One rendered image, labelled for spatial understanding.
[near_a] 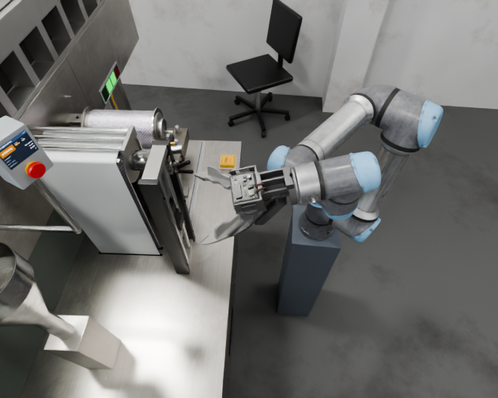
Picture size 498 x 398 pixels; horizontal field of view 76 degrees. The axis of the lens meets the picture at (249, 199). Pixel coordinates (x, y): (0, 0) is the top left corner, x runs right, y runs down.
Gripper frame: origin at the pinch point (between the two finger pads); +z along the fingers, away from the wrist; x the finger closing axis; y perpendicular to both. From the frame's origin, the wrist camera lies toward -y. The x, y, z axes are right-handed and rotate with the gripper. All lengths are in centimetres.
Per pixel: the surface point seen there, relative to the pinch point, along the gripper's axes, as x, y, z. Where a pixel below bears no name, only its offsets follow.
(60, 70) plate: -69, -18, 50
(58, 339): 20, -22, 46
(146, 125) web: -48, -31, 25
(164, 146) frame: -25.3, -12.8, 11.6
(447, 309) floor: 32, -174, -106
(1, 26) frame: -62, 6, 48
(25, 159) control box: -8.0, 17.6, 24.0
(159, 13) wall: -250, -136, 59
